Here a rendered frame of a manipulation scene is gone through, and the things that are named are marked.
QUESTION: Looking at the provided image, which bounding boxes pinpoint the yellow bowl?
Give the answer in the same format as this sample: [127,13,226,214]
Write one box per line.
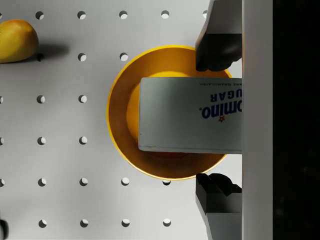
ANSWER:
[106,44,235,181]

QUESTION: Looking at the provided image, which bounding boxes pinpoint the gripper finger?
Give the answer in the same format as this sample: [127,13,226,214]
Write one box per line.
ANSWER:
[194,0,243,72]
[195,172,243,240]

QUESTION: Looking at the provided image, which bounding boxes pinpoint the white box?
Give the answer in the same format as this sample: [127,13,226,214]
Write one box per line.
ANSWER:
[137,76,243,154]

